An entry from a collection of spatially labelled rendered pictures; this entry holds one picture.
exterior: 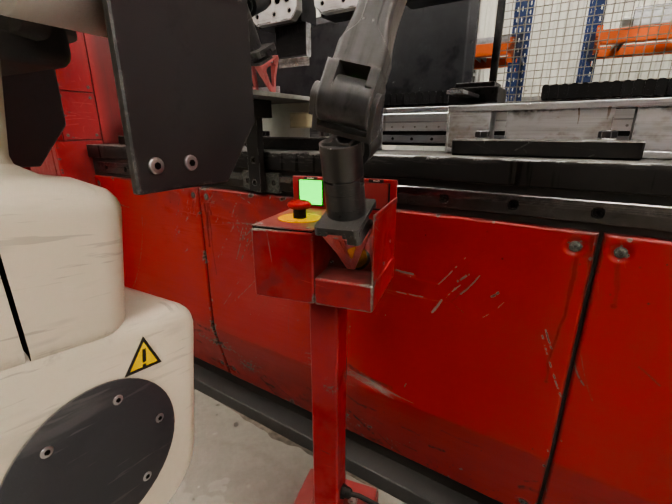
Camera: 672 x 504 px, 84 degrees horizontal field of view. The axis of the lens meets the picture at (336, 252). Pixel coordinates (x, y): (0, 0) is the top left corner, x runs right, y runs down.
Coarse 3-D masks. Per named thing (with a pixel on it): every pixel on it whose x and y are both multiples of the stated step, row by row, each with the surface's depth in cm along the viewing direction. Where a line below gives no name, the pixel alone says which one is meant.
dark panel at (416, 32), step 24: (480, 0) 116; (336, 24) 142; (408, 24) 128; (432, 24) 124; (456, 24) 120; (312, 48) 150; (408, 48) 130; (432, 48) 126; (456, 48) 122; (288, 72) 159; (312, 72) 153; (408, 72) 132; (432, 72) 128; (456, 72) 124
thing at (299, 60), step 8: (296, 24) 94; (304, 24) 92; (280, 32) 97; (288, 32) 95; (296, 32) 94; (304, 32) 93; (280, 40) 97; (288, 40) 96; (296, 40) 95; (304, 40) 94; (280, 48) 98; (288, 48) 97; (296, 48) 95; (304, 48) 94; (280, 56) 99; (288, 56) 97; (296, 56) 96; (304, 56) 95; (280, 64) 100; (288, 64) 99; (296, 64) 98; (304, 64) 96
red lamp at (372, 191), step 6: (366, 186) 66; (372, 186) 66; (378, 186) 65; (384, 186) 65; (366, 192) 66; (372, 192) 66; (378, 192) 66; (384, 192) 65; (366, 198) 67; (372, 198) 66; (378, 198) 66; (384, 198) 66; (378, 204) 66; (384, 204) 66
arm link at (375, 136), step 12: (312, 96) 46; (384, 96) 46; (312, 108) 47; (372, 108) 44; (312, 120) 47; (372, 120) 45; (336, 132) 47; (348, 132) 47; (360, 132) 47; (372, 132) 46; (372, 144) 53
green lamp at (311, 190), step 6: (300, 180) 70; (306, 180) 70; (312, 180) 69; (300, 186) 70; (306, 186) 70; (312, 186) 70; (318, 186) 69; (300, 192) 71; (306, 192) 70; (312, 192) 70; (318, 192) 70; (300, 198) 71; (306, 198) 71; (312, 198) 70; (318, 198) 70; (318, 204) 70
